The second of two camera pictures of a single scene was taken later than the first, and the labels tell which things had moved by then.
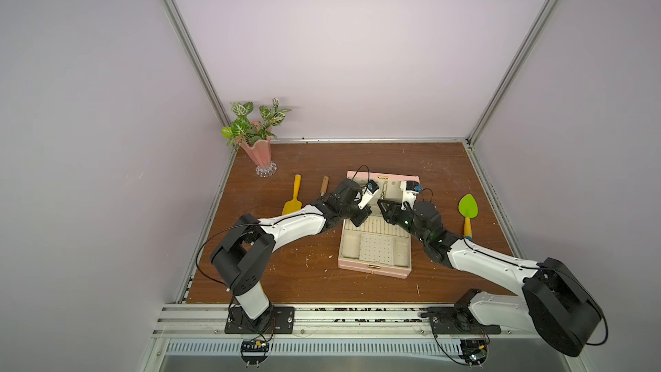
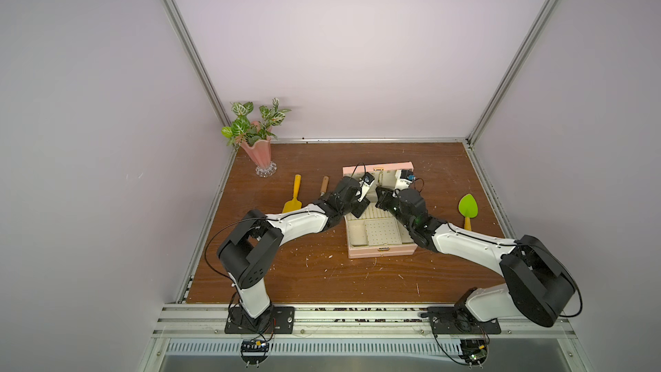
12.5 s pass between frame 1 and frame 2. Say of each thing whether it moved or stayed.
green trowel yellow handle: stayed
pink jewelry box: moved
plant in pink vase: stayed
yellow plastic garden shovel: stayed
